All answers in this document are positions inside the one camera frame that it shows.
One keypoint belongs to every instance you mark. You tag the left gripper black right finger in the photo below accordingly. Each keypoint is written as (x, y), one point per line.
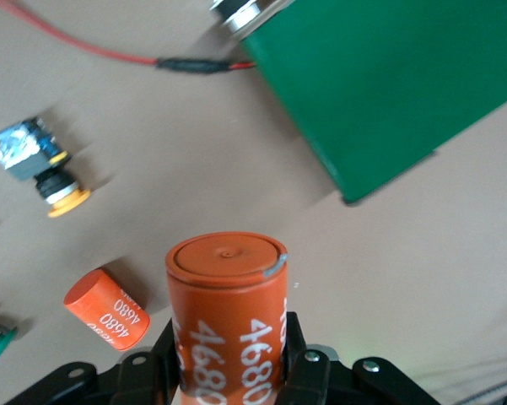
(312, 379)

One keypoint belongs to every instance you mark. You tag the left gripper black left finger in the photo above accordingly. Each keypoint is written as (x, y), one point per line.
(143, 379)

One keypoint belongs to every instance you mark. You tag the orange 4680 battery cylinder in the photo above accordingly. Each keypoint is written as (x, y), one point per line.
(228, 316)
(105, 312)

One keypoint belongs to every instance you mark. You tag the yellow push button switch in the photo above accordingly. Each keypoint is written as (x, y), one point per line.
(25, 156)

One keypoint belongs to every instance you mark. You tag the green belt conveyor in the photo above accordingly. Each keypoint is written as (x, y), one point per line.
(384, 93)

